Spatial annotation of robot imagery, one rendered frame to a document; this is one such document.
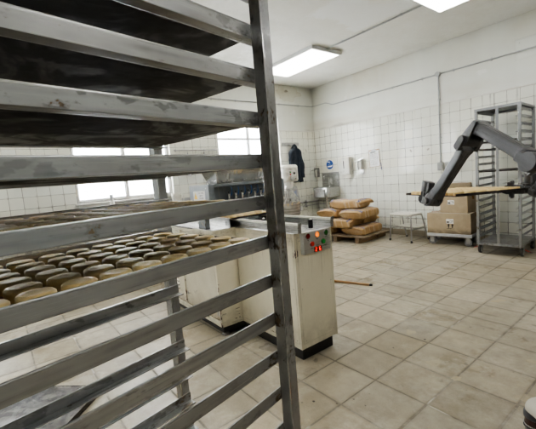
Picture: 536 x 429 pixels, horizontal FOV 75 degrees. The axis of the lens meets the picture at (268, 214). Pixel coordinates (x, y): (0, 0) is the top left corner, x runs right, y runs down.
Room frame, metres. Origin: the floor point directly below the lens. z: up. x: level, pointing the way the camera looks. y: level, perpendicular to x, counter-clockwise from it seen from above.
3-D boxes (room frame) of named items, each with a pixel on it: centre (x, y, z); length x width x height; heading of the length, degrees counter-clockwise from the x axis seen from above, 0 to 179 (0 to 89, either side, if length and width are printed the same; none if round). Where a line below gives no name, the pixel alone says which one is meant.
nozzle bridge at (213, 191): (2.89, 0.23, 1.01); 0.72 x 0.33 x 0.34; 127
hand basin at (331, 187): (7.12, -1.29, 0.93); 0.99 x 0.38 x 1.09; 38
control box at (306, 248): (2.19, -0.29, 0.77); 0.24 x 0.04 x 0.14; 127
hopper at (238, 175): (2.89, 0.23, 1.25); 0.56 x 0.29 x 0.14; 127
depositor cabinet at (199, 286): (3.27, 0.51, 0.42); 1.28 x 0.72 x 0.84; 37
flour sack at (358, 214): (6.00, -1.60, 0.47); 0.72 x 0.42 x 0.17; 133
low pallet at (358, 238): (6.22, -1.44, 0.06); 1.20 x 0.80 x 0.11; 40
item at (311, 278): (2.48, -0.07, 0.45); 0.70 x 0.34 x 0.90; 37
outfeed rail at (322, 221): (3.06, 0.18, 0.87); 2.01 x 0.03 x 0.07; 37
